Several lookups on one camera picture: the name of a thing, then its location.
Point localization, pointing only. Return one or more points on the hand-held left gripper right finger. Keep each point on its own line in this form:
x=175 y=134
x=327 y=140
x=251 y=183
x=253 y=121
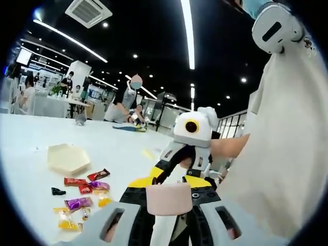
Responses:
x=212 y=220

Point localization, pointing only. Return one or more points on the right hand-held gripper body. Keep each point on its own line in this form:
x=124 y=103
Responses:
x=179 y=133

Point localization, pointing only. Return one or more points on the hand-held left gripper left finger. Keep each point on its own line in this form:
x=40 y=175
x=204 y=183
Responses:
x=102 y=225

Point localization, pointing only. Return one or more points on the orange jelly food packet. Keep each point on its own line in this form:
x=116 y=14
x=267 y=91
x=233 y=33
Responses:
x=66 y=220
x=105 y=201

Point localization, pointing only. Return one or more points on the purple gold food packet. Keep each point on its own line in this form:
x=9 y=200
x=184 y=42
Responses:
x=78 y=203

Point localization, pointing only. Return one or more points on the small red food packet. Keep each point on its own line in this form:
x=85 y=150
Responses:
x=85 y=189

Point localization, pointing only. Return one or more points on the dark red food bar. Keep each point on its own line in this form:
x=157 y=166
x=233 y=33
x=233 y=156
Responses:
x=98 y=174

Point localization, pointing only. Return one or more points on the long red food bar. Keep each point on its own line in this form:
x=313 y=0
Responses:
x=75 y=181

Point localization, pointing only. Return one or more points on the black food piece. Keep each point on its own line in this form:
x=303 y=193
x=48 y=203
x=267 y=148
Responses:
x=58 y=191

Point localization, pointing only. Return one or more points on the cream hexagonal container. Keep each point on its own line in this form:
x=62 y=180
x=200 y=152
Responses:
x=69 y=157

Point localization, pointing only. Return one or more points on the person's right hand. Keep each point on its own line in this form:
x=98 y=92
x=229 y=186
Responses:
x=223 y=146

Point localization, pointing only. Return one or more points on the yellow strip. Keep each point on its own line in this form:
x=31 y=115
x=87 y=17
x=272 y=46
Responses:
x=148 y=153

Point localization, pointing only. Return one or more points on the blue and yellow cloth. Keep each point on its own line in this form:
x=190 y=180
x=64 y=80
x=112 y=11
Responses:
x=128 y=127

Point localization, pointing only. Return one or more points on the person's cream shirt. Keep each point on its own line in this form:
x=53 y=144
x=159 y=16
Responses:
x=282 y=128

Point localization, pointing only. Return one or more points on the grey crumpled cloth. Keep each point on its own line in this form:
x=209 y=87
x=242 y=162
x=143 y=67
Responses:
x=81 y=120

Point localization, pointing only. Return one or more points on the wide ceiling light strip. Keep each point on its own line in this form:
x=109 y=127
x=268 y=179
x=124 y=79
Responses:
x=188 y=33

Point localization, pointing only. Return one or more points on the white square column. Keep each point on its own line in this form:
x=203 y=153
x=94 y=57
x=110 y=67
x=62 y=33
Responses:
x=80 y=69

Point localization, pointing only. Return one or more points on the green potted plant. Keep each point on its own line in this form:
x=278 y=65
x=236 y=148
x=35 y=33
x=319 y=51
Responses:
x=55 y=91

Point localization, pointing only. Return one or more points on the person's blue face mask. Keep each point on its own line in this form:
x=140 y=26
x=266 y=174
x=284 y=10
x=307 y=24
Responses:
x=252 y=9

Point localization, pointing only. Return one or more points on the white chest-worn device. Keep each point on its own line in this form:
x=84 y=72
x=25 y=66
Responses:
x=282 y=23

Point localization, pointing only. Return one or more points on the ceiling air conditioner vent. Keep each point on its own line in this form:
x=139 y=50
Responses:
x=88 y=12

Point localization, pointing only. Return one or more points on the thin ceiling light strip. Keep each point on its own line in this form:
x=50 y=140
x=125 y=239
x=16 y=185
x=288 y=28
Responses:
x=41 y=24

